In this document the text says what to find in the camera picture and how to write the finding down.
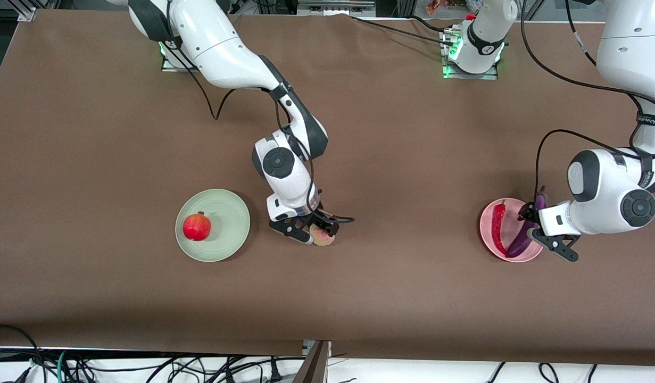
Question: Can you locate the red chili pepper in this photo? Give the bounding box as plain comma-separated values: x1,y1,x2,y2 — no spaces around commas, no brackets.
491,200,511,257

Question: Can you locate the purple eggplant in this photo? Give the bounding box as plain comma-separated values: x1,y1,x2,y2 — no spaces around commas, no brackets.
505,185,548,259

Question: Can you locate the black cable on table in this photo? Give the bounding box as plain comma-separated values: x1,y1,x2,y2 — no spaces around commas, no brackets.
349,15,453,47

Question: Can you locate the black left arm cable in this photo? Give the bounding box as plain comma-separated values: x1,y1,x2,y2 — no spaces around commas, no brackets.
519,0,655,208

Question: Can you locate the thick black floor cable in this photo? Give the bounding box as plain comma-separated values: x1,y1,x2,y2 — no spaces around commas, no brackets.
0,323,46,383

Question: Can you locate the brown table covering sheet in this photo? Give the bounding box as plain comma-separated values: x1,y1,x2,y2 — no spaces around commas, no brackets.
0,10,655,368

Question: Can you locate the grey metal box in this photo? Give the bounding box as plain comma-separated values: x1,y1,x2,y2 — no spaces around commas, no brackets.
297,0,377,16

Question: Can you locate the pink round plate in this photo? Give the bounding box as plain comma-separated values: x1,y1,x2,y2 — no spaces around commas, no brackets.
479,198,546,263

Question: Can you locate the aluminium left arm base plate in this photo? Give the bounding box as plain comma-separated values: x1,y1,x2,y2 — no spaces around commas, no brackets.
440,27,499,80

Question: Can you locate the green pink peach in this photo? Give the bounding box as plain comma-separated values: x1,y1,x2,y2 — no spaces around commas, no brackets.
309,222,336,247

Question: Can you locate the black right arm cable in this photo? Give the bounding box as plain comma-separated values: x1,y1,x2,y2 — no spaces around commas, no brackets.
165,0,355,224

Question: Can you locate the dark brown post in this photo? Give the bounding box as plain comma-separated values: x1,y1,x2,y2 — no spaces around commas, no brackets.
293,340,331,383

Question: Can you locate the red pomegranate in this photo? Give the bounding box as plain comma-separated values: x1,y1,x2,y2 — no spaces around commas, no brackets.
183,211,212,242

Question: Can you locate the aluminium right arm base plate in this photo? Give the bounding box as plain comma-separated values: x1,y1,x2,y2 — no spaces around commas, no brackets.
160,40,200,72

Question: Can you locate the orange red background object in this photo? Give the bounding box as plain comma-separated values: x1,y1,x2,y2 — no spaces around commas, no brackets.
426,0,469,14

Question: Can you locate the light green round plate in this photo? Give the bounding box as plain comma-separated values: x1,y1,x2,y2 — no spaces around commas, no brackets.
175,189,251,263

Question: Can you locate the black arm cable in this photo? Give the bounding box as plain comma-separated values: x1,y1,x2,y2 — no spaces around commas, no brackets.
519,0,655,208
165,0,355,224

